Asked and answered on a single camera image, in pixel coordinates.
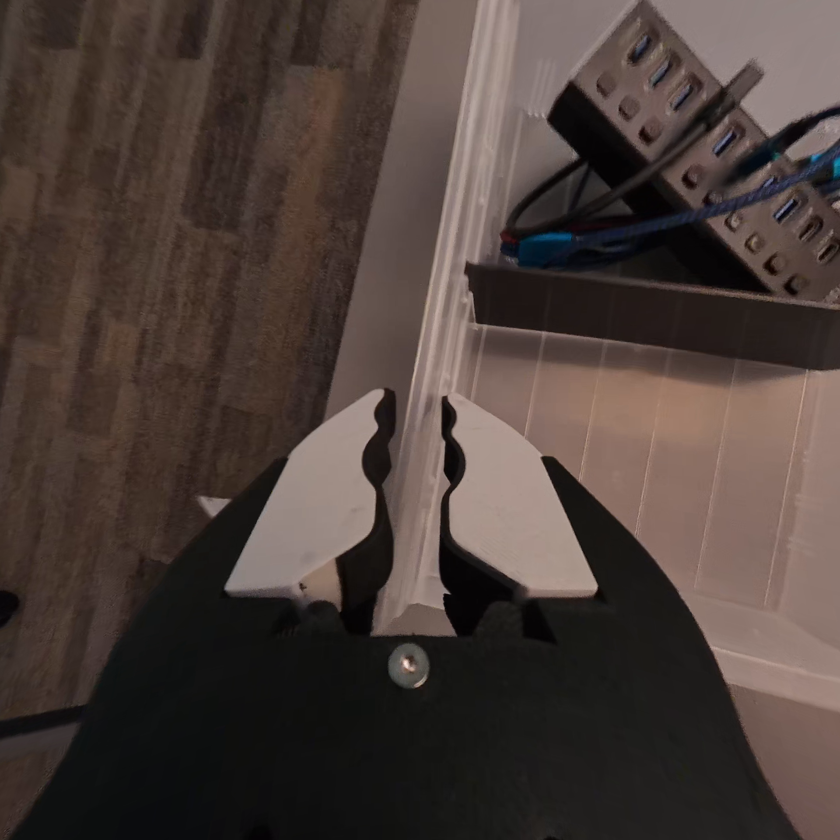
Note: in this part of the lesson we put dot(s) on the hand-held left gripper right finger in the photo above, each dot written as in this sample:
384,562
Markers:
518,518

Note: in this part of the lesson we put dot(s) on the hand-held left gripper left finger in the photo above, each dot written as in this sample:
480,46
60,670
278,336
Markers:
315,518

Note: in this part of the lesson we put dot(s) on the clear plastic bin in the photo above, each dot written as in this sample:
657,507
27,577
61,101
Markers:
590,459

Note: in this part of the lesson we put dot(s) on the long black multiport USB hub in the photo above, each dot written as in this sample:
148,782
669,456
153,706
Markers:
617,111

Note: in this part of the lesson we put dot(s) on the black bin divider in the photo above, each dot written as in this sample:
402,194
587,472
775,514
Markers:
656,315

